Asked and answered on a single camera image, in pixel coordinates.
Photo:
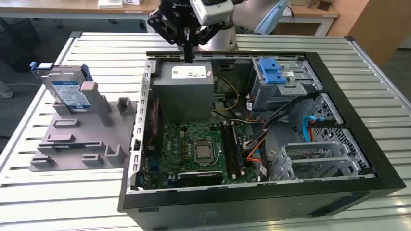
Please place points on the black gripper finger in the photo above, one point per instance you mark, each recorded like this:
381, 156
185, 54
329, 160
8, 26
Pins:
161, 29
192, 48

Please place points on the hard disk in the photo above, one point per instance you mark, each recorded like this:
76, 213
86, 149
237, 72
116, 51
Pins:
68, 93

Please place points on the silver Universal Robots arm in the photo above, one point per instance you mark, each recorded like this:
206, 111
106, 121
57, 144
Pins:
224, 36

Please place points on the metal disk bay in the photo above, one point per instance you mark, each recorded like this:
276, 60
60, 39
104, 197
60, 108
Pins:
320, 160

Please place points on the small white box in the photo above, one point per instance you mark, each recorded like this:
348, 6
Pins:
132, 2

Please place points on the grey power supply unit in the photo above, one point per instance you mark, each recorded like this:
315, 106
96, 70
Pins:
182, 101

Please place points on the blue plastic drive latch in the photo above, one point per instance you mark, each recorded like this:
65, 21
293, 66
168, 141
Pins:
271, 72

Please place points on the metal optical drive cage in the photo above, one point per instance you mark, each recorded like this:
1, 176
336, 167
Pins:
272, 96

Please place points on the green motherboard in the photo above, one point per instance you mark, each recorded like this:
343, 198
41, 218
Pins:
174, 144

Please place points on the CPU socket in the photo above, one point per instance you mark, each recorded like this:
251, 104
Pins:
193, 151

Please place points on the silver CPU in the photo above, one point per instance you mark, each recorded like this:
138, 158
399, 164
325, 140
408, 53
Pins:
204, 151

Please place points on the black RAM slot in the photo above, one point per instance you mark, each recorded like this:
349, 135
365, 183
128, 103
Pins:
227, 149

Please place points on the black office chair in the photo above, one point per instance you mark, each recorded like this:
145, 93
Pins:
16, 48

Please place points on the installed RAM stick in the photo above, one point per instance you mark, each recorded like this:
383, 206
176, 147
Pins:
237, 154

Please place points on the grey parts rack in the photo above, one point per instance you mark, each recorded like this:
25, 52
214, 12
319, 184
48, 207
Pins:
82, 130

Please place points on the black graphics card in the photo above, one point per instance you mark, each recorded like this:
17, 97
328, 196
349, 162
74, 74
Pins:
198, 178

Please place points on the grey table leg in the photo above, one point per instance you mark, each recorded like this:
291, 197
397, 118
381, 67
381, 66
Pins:
4, 90

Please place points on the RAM stick on rack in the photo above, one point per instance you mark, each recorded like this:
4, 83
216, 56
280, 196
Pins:
68, 146

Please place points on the wooden cabinet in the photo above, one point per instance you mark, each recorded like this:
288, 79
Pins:
379, 29

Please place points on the black PC case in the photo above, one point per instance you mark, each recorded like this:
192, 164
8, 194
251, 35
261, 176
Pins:
224, 211

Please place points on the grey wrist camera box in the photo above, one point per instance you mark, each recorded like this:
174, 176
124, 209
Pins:
210, 12

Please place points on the wooden desk white frame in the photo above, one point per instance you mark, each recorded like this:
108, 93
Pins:
64, 10

